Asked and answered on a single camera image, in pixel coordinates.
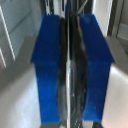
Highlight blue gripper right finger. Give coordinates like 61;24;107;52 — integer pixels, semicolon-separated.
77;13;116;122

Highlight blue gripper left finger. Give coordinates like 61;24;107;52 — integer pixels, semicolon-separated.
30;13;70;125

